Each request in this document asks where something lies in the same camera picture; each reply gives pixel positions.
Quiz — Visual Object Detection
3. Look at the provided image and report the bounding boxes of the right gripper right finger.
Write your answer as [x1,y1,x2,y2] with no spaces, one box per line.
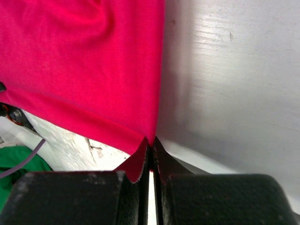
[152,139,297,225]

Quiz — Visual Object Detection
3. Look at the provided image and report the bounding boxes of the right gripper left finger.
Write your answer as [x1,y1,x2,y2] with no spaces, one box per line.
[0,139,149,225]

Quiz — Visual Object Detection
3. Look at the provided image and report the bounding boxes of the green t shirt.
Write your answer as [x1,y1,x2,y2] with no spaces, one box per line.
[0,145,53,211]

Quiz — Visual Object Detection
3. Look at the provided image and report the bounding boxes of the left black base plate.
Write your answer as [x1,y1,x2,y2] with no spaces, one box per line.
[0,103,33,129]

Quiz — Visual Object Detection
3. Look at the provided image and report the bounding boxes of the red t shirt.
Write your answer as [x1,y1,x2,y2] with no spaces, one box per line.
[0,0,167,157]

